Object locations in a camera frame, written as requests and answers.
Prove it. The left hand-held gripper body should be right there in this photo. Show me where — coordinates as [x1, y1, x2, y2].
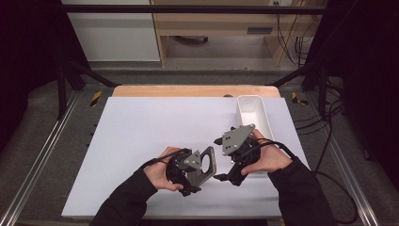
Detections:
[165, 148, 202, 190]

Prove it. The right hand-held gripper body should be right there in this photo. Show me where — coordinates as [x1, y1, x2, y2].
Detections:
[220, 122, 262, 186]

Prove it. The white plastic bin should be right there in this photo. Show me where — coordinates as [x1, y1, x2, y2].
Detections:
[235, 94, 277, 175]

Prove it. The person's left hand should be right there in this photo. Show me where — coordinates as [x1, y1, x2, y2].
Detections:
[143, 146, 186, 192]

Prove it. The person's right hand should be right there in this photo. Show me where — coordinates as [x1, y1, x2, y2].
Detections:
[240, 128, 294, 176]

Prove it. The white table mat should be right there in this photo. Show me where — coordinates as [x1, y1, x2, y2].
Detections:
[60, 96, 311, 219]

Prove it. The wooden table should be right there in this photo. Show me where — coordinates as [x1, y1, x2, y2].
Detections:
[112, 84, 281, 98]

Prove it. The yellow black hazard tape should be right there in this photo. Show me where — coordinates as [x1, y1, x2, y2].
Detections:
[291, 91, 309, 106]
[89, 89, 103, 107]

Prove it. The dark curved bar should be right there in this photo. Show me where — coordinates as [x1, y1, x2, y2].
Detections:
[173, 35, 210, 45]

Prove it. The dark rectangular label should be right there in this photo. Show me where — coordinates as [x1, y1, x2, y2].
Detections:
[247, 27, 273, 35]

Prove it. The light wooden desk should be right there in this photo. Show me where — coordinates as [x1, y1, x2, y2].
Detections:
[150, 0, 327, 68]

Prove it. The white power strip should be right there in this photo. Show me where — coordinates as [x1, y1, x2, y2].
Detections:
[269, 0, 294, 8]

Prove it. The white cabinet panel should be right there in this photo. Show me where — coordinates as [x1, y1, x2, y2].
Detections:
[60, 0, 161, 63]

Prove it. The black curtain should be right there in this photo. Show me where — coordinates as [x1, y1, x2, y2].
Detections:
[309, 0, 399, 183]
[0, 0, 90, 152]

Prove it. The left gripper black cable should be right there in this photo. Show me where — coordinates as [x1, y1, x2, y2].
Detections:
[139, 148, 193, 170]

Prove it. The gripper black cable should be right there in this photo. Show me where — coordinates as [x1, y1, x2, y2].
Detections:
[139, 148, 193, 170]
[239, 137, 297, 161]

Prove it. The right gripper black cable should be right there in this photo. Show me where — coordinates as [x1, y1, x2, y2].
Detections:
[239, 137, 297, 161]

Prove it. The black floor cable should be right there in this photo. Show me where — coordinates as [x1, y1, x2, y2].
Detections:
[312, 169, 359, 225]
[295, 100, 346, 172]

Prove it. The black frame strut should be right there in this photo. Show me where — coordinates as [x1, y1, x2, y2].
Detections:
[266, 60, 331, 118]
[56, 59, 120, 121]

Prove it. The black hanging cable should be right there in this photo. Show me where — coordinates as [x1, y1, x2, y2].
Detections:
[275, 2, 313, 67]

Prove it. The aluminium floor rail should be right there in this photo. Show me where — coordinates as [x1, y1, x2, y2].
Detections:
[0, 90, 81, 226]
[326, 131, 381, 226]

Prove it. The black frame crossbar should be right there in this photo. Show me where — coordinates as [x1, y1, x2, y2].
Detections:
[60, 4, 327, 15]

